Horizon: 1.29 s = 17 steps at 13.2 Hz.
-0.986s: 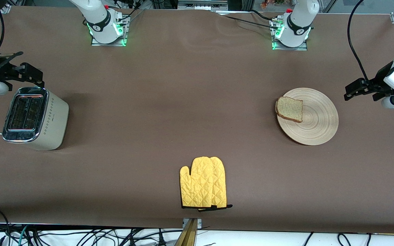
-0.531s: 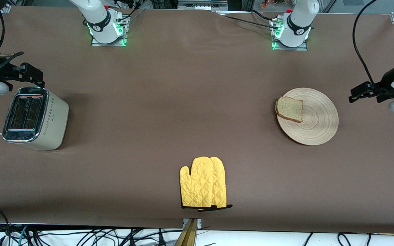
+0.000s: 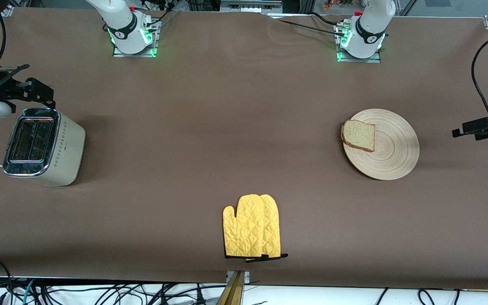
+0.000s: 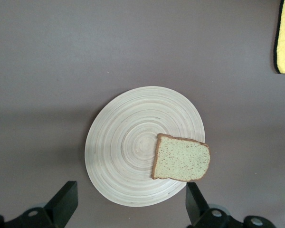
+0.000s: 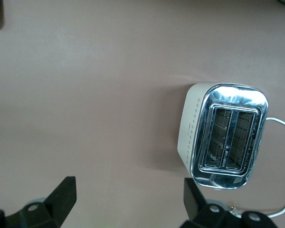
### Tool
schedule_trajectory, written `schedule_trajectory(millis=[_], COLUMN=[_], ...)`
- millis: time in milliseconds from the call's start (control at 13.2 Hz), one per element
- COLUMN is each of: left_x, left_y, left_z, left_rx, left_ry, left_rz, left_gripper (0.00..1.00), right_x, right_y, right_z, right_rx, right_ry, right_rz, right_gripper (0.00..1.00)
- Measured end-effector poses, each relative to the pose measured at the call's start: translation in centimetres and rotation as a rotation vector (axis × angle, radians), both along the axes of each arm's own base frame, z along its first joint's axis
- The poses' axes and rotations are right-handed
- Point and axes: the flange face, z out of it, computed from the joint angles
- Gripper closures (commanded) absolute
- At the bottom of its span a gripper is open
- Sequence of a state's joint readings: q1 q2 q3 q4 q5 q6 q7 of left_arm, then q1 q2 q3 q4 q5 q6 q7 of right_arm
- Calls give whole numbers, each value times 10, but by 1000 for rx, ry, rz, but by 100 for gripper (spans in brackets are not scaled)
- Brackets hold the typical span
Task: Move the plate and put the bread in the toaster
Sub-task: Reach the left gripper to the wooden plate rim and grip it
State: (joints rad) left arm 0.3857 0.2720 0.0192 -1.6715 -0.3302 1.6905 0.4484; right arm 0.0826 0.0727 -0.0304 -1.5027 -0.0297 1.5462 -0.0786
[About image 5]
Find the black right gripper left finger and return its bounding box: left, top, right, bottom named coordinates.
left=4, top=176, right=76, bottom=228

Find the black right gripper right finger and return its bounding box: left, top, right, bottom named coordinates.
left=184, top=178, right=231, bottom=228

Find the beige chrome two-slot toaster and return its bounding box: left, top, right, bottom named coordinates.
left=177, top=82, right=269, bottom=190

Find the white toaster power cord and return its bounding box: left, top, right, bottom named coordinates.
left=228, top=116, right=285, bottom=218

